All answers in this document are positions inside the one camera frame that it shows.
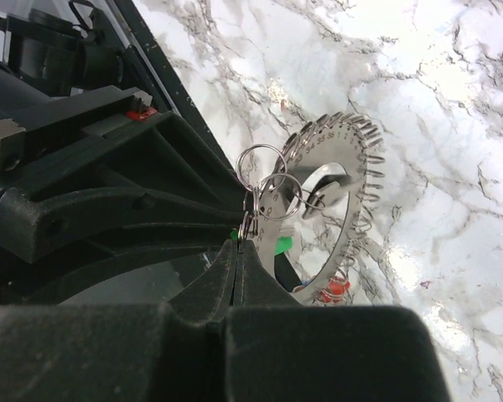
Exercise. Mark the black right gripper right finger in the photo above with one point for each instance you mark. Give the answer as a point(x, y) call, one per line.
point(360, 353)

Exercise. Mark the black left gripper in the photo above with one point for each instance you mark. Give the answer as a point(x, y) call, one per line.
point(92, 185)

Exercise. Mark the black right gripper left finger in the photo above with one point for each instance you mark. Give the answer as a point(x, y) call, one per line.
point(120, 352)

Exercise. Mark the green key tag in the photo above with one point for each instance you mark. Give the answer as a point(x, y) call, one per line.
point(285, 241)

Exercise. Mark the steel key ring organiser disc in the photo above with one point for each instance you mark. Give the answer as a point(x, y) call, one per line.
point(327, 162)

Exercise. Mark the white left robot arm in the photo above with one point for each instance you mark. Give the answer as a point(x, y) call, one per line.
point(107, 44)

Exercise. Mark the red key tag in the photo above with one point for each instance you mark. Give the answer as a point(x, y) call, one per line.
point(336, 291)

